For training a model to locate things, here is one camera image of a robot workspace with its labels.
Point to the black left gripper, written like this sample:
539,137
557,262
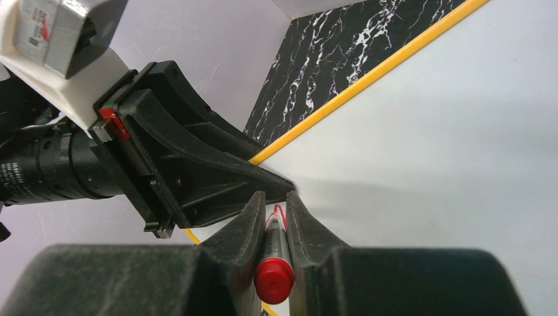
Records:
178,161

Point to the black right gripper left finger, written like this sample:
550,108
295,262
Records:
212,278

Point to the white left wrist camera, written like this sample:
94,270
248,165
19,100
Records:
61,49

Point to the red whiteboard marker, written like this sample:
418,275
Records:
274,275

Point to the yellow-framed whiteboard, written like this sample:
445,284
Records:
455,147

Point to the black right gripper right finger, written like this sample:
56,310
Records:
333,278

